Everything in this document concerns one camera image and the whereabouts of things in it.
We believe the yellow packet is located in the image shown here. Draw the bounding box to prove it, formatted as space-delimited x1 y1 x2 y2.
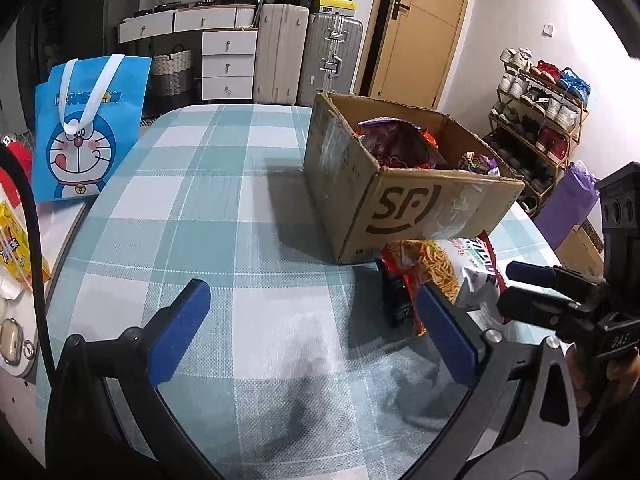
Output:
0 200 52 293

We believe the wooden shoe rack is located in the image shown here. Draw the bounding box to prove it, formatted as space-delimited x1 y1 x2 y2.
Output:
487 67 586 196

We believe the white drawer cabinet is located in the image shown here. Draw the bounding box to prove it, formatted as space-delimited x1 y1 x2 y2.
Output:
117 5 258 101

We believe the wooden door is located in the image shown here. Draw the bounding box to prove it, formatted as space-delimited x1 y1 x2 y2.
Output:
367 0 476 108

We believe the person's right hand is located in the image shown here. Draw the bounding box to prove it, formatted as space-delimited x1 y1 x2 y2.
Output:
565 349 595 415

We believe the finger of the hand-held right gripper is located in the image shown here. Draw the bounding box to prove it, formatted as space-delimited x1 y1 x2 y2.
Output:
496 282 576 330
506 260 601 297

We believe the purple white snack packet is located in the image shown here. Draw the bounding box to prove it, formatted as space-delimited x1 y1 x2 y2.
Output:
457 151 501 177

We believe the purple bag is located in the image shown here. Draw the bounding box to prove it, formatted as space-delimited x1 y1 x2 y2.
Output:
532 160 601 253

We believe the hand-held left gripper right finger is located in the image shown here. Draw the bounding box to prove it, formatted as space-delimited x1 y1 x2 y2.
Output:
415 282 581 480

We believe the woven basket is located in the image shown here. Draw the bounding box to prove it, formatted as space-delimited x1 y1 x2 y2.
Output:
150 45 193 98

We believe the white red noodle snack packet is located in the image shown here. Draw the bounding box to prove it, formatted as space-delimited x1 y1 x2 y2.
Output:
381 230 508 336

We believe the shoe rack with shoes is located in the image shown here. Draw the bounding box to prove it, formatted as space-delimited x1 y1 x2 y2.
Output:
492 47 592 196

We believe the black red snack packet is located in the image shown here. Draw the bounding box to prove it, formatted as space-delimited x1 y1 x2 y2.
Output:
375 257 426 328

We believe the black cable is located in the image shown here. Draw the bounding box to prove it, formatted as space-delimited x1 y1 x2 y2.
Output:
0 147 51 376

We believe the small cardboard box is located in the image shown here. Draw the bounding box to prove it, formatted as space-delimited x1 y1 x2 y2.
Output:
555 220 606 278

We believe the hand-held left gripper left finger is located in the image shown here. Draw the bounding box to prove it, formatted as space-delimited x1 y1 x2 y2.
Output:
46 279 223 480

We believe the red cap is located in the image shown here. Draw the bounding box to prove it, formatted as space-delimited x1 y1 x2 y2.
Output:
0 132 35 208

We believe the dark red snack packet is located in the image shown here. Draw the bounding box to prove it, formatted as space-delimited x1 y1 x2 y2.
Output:
356 117 441 171

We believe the black yellow box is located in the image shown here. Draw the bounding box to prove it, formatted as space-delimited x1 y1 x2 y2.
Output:
317 0 358 15

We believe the silver suitcase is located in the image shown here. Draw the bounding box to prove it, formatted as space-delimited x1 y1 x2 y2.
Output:
298 11 364 107

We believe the beige suitcase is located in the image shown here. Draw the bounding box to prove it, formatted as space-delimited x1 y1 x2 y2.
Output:
253 2 311 106

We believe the blue cartoon tote bag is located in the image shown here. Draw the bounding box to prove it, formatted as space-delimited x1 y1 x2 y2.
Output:
34 54 152 203

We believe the white earbuds case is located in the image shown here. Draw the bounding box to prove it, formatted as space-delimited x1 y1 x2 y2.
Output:
0 317 31 363

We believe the brown cardboard box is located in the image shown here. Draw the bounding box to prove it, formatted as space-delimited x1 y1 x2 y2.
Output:
303 91 526 265

